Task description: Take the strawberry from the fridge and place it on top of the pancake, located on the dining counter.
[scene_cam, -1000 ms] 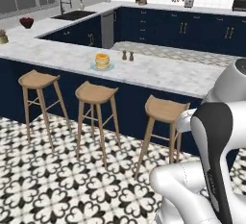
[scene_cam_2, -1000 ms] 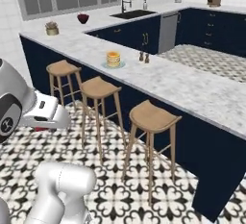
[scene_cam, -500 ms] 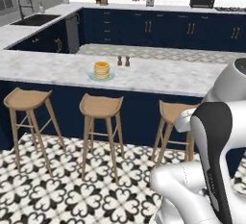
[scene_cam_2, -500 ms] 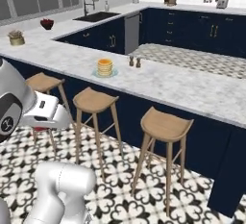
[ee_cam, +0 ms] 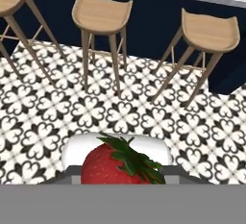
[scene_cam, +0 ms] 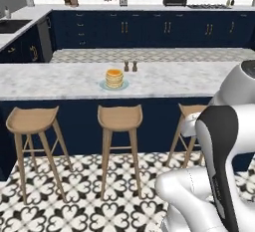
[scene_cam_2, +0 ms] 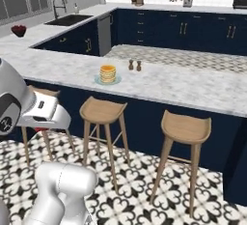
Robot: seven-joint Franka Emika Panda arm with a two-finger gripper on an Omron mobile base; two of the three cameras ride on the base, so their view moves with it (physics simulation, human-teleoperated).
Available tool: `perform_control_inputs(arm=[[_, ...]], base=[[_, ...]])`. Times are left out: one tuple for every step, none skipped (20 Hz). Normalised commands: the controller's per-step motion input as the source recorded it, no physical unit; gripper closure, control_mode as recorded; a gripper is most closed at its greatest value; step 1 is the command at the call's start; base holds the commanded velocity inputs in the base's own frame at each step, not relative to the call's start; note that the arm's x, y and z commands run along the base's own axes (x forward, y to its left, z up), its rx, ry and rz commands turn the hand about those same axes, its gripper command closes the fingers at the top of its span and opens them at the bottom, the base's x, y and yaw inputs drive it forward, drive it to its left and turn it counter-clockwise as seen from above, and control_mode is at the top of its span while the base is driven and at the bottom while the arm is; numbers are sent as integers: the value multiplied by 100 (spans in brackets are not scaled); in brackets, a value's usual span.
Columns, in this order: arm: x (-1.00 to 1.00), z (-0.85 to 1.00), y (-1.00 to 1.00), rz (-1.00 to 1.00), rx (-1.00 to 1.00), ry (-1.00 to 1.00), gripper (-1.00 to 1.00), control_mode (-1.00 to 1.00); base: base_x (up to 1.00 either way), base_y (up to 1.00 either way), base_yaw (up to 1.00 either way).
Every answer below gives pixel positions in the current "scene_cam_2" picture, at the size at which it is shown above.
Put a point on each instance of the dark bowl of red fruit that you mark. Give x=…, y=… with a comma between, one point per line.
x=18, y=30

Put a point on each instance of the dark metal tap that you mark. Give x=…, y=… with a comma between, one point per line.
x=55, y=8

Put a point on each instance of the black toaster oven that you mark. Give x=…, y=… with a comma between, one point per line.
x=240, y=1

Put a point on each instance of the black sink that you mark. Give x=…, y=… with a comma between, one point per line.
x=68, y=20

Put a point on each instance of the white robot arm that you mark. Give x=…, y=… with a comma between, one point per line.
x=64, y=187

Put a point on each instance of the silver toaster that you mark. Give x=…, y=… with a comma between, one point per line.
x=188, y=1

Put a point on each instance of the pale teal plate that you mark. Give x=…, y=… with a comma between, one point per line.
x=117, y=80

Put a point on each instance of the wooden bar stool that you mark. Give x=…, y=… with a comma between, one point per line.
x=101, y=111
x=186, y=127
x=48, y=91

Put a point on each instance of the brown pepper shaker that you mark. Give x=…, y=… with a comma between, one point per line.
x=131, y=64

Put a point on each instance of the brown salt shaker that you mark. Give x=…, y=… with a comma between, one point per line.
x=138, y=66

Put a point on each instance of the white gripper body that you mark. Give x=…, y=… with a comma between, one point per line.
x=61, y=119

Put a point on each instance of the white soap dispenser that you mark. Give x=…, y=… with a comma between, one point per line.
x=76, y=9

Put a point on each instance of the long navy base cupboard run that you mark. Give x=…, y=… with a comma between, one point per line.
x=205, y=34

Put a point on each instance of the navy dining counter base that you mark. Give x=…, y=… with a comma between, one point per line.
x=144, y=126

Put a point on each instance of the stack of pancakes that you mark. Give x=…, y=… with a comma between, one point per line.
x=107, y=73

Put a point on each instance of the short navy base cupboard run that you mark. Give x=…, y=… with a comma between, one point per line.
x=75, y=40

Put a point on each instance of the grey dishwasher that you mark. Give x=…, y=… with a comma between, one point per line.
x=104, y=35

